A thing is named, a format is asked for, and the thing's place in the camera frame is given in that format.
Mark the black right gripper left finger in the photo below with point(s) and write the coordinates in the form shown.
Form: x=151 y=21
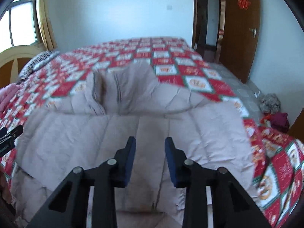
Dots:
x=68 y=204

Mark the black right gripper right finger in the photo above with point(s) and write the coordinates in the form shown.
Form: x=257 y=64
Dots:
x=231 y=204

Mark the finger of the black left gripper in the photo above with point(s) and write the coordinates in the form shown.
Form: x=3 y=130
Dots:
x=8 y=139

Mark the beige quilted down jacket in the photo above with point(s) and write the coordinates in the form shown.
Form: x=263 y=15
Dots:
x=87 y=128

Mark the maroon clothes pile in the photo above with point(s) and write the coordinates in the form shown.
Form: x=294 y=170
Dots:
x=278 y=121

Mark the pink folded quilt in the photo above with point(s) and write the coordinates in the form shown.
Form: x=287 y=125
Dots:
x=6 y=94

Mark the red patchwork bear bedspread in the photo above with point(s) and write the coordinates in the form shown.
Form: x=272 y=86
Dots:
x=277 y=158

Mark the cream wooden headboard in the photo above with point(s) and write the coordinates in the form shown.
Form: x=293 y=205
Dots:
x=13 y=60

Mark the striped grey pillow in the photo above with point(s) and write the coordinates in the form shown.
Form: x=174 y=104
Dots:
x=36 y=63

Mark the grey fluffy cloth pile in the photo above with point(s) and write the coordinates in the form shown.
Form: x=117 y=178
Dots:
x=270 y=104

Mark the yellow patterned curtain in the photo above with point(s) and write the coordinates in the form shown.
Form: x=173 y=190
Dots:
x=44 y=23

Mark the brown wooden door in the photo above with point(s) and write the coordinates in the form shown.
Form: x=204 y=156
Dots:
x=238 y=45

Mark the red paper door decoration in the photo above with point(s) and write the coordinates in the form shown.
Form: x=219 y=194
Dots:
x=243 y=4

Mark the window with frame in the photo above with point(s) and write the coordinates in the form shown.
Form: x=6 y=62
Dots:
x=19 y=24

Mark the dark brown door frame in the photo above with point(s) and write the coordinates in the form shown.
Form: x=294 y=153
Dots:
x=208 y=27

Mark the silver door handle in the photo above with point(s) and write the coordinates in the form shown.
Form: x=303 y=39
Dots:
x=253 y=31

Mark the white wall switch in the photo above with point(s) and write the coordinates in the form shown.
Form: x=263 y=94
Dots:
x=169 y=7

